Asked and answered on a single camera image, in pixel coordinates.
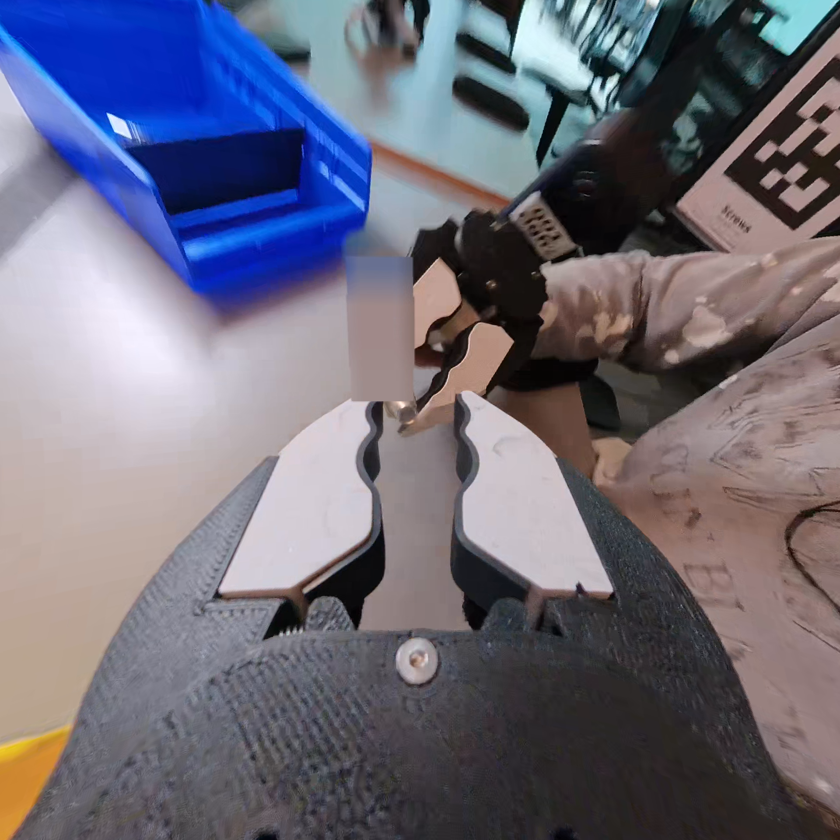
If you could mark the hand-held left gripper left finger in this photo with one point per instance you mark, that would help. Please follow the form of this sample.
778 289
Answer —
308 505

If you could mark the silver hex bolt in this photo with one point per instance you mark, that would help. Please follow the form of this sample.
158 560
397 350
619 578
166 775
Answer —
399 412

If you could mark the black office chair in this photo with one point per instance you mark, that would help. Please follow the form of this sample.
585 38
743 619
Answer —
656 65

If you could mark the blue plastic bin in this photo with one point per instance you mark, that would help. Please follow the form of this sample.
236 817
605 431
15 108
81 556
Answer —
98 65

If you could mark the black chair armrest pad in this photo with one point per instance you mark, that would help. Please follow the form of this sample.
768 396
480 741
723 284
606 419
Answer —
489 102

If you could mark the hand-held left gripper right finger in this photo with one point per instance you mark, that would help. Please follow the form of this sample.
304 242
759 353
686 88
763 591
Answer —
525 512

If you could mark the yellow plastic bin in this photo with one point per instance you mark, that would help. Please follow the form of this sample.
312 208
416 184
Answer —
29 774

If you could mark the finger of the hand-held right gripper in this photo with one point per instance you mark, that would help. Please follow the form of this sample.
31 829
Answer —
436 295
479 364

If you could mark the person's right hand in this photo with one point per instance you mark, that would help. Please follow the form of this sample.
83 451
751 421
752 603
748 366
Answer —
551 375

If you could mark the black and white marker board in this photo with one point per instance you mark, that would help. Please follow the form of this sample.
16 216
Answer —
774 164

